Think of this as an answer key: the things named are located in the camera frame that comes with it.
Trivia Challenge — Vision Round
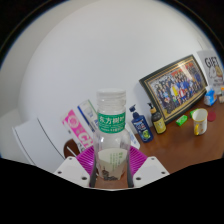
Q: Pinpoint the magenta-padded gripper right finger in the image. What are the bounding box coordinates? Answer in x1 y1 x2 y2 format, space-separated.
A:
125 145 170 188

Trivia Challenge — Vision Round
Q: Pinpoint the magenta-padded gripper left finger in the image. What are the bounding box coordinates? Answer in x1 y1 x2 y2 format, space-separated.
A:
54 146 98 188

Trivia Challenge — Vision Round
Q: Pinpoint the clear green-labelled drink bottle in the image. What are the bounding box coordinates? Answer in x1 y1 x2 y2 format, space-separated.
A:
93 88 132 183

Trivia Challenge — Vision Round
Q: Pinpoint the dark wooden chair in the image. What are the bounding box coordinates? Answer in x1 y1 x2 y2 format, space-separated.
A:
63 139 81 159

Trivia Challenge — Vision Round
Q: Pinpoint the white blue-capped lotion bottle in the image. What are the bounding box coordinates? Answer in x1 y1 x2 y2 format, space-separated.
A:
124 122 141 150

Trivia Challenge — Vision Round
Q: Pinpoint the pink and white shuttlecock tube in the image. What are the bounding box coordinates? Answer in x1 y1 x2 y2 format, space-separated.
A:
61 109 94 153

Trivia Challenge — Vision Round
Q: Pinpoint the dark blue pump bottle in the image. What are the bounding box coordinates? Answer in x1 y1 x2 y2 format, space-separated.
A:
129 104 155 144

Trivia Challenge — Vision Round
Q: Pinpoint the amber yellow-labelled pump bottle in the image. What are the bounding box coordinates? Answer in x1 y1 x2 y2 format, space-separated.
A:
147 102 167 135

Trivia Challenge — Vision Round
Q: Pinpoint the white yellow-rimmed enamel mug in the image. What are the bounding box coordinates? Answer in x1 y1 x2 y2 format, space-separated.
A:
191 108 209 137

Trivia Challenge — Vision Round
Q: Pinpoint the flat round red coaster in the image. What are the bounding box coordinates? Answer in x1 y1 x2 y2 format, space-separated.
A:
207 110 217 123

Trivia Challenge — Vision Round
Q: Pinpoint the gold-framed group photo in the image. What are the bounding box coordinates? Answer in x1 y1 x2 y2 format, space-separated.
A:
139 54 208 125

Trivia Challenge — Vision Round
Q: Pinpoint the white printed gift bag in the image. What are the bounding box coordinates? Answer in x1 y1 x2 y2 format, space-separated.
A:
196 49 224 88

